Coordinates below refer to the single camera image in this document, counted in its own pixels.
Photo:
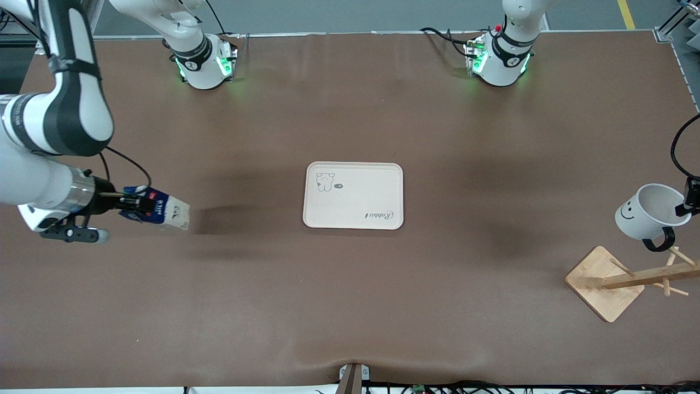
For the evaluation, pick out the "brown camera post mount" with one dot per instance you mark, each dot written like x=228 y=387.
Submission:
x=351 y=378

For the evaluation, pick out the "blue milk carton green cap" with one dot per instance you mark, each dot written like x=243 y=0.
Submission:
x=172 y=213

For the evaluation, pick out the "brown table cover mat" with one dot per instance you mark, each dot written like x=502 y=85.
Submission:
x=219 y=284

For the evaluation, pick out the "cream rectangular tray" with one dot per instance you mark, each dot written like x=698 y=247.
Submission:
x=361 y=197

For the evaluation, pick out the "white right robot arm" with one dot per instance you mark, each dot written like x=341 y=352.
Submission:
x=76 y=109

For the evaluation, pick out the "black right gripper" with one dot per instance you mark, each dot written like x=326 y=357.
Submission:
x=102 y=201

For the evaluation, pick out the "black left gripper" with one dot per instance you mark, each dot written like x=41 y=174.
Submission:
x=692 y=192

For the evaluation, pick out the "wooden cup rack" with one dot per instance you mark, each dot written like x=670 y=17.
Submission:
x=604 y=284

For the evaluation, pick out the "aluminium frame corner profile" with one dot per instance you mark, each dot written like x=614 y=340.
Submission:
x=672 y=24

